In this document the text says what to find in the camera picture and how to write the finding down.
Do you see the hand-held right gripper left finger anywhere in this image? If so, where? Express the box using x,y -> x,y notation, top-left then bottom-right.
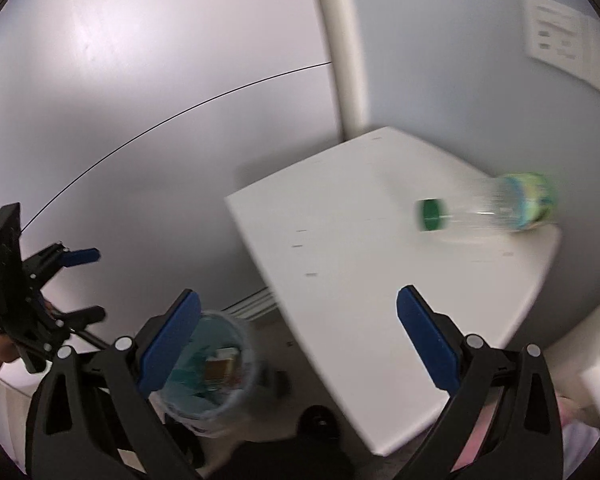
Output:
25,287 -> 203,480

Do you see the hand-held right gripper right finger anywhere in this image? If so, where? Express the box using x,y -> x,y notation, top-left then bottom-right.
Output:
395,284 -> 565,480

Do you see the white wall socket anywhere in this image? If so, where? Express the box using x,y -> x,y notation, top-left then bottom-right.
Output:
521,0 -> 595,86

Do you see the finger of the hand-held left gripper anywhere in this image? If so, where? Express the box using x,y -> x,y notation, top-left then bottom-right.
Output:
60,247 -> 102,267
54,306 -> 107,333

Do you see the trash bin with clear liner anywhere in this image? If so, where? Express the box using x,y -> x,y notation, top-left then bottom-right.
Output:
157,310 -> 261,436

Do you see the clear bottle with green label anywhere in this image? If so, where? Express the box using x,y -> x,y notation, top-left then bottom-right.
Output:
414,172 -> 561,237

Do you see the pink cloth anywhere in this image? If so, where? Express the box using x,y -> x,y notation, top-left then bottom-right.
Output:
452,392 -> 600,480

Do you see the black round object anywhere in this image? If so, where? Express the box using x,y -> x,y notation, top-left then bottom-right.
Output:
215,404 -> 357,480

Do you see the small white table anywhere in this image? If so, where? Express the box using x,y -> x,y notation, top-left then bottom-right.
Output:
224,126 -> 563,457

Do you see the gold cardboard box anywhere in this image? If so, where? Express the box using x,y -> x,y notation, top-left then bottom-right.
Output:
204,351 -> 239,382

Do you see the beige wall pipe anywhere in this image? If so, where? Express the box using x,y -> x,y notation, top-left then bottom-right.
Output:
307,0 -> 372,142

